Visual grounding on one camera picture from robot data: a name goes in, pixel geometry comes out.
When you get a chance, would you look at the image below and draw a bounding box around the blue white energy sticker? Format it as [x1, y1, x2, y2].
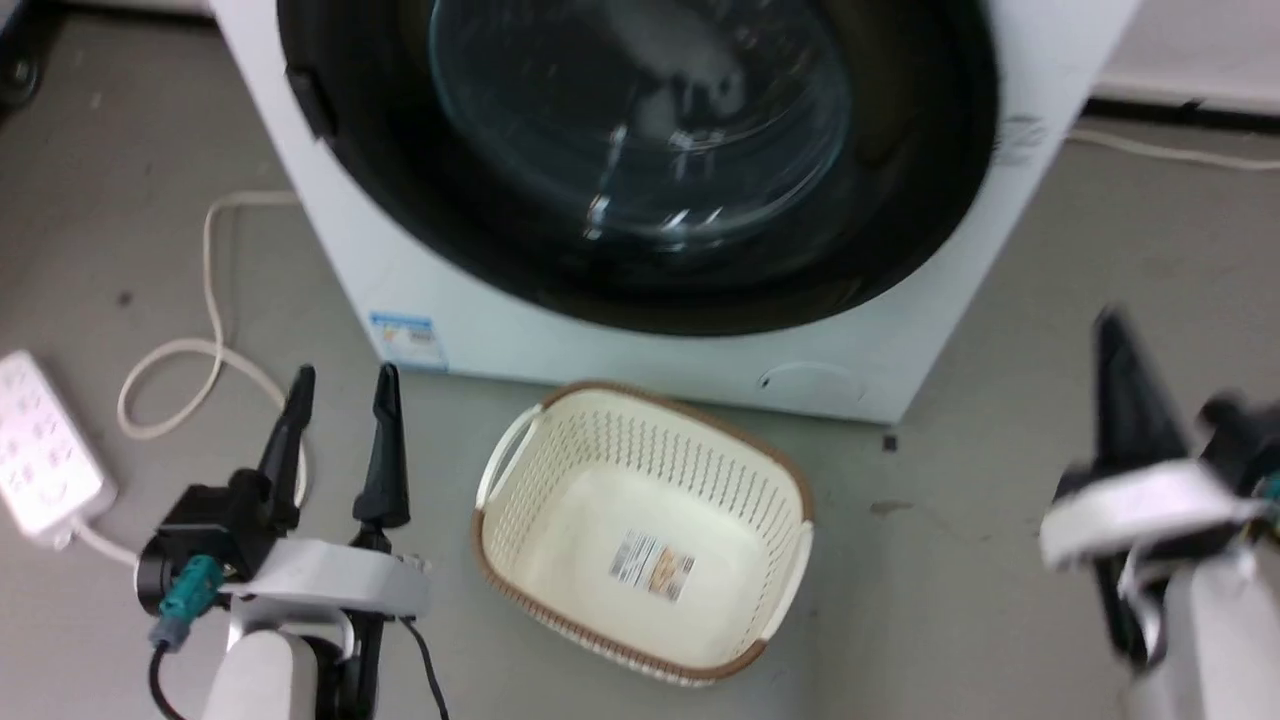
[368, 311, 450, 374]

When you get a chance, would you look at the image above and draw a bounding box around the barcode label sticker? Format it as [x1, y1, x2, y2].
[608, 527, 697, 604]

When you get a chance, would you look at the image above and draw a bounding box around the black round glass washer door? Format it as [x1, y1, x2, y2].
[277, 0, 1001, 338]

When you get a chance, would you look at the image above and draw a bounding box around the cream plastic laundry basket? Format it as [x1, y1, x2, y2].
[471, 380, 817, 690]

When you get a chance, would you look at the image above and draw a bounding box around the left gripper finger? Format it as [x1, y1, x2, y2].
[351, 362, 412, 537]
[256, 364, 318, 504]

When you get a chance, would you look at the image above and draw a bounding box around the white power strip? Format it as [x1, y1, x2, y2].
[0, 349, 119, 550]

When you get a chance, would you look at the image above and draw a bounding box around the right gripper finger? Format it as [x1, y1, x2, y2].
[1198, 394, 1280, 493]
[1092, 307, 1193, 473]

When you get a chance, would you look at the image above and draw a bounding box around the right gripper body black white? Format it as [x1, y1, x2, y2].
[1038, 458, 1276, 669]

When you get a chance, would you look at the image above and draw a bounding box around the black round object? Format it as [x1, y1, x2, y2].
[0, 0, 48, 113]

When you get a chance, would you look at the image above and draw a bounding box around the white washer cable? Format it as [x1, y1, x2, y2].
[1064, 127, 1280, 173]

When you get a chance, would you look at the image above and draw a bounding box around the white power strip cable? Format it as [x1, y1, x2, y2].
[62, 189, 310, 569]

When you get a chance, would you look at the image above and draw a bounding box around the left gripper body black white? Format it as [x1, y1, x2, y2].
[136, 468, 433, 623]

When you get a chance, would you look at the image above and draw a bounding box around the teal cable connector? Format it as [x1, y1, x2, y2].
[149, 556, 227, 652]

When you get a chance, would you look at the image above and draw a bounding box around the white front-load washing machine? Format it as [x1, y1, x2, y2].
[208, 0, 1142, 426]

